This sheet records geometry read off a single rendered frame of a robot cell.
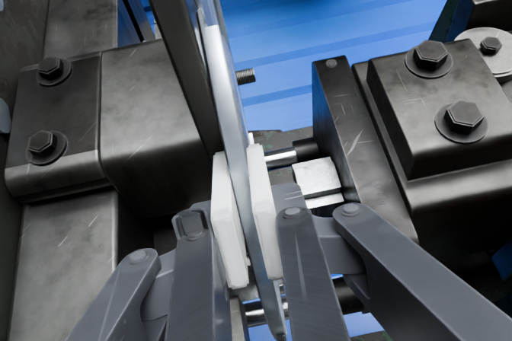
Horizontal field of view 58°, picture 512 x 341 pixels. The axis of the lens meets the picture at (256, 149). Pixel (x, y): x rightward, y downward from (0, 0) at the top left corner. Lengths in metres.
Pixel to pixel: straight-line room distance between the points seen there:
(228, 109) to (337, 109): 0.22
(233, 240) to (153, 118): 0.13
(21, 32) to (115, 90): 0.11
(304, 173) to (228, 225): 0.26
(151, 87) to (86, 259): 0.11
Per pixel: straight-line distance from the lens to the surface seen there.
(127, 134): 0.28
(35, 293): 0.29
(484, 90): 0.37
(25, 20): 0.39
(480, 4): 0.43
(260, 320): 0.46
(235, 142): 0.18
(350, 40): 2.14
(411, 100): 0.36
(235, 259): 0.17
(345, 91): 0.41
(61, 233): 0.30
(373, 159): 0.37
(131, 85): 0.30
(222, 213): 0.16
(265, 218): 0.16
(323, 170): 0.42
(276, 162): 0.52
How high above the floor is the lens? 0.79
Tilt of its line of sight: level
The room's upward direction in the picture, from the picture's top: 78 degrees clockwise
